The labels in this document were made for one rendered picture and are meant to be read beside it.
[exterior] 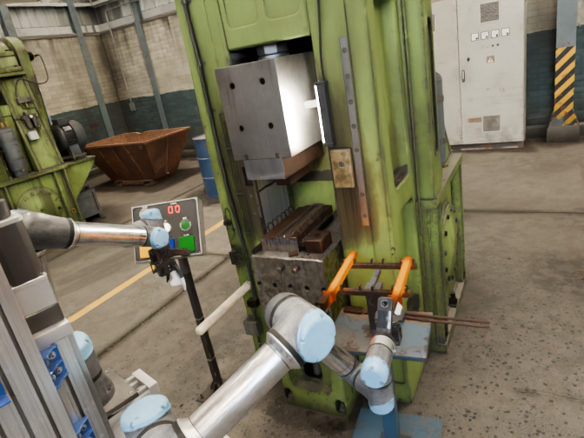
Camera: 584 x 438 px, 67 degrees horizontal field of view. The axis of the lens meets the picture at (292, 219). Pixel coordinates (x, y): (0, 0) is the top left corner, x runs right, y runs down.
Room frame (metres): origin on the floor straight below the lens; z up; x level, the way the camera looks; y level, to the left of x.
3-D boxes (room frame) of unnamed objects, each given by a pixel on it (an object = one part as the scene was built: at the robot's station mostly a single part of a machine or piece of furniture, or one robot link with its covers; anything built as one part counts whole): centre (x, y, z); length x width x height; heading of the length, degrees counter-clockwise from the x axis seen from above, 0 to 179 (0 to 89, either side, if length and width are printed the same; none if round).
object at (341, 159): (1.87, -0.26, 1.27); 0.09 x 0.02 x 0.17; 59
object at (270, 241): (2.10, -0.03, 0.96); 0.42 x 0.20 x 0.09; 149
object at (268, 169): (2.10, -0.03, 1.32); 0.42 x 0.20 x 0.10; 149
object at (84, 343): (1.24, 0.77, 0.98); 0.13 x 0.12 x 0.14; 50
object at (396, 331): (1.18, -0.23, 0.89); 0.12 x 0.08 x 0.09; 154
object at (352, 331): (1.54, -0.27, 0.65); 0.40 x 0.30 x 0.02; 65
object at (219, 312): (2.02, 0.42, 0.62); 0.44 x 0.05 x 0.05; 149
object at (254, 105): (2.08, -0.06, 1.56); 0.42 x 0.39 x 0.40; 149
